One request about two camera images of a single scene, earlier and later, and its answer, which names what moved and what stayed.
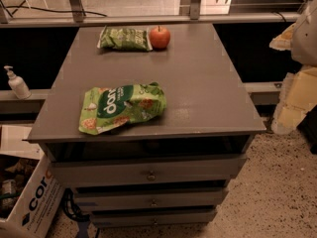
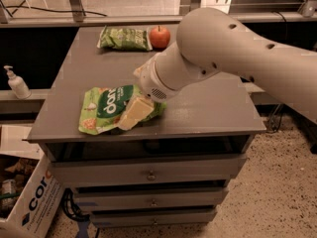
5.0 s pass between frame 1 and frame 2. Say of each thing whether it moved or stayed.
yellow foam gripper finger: moved
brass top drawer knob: stayed
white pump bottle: stayed
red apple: stayed
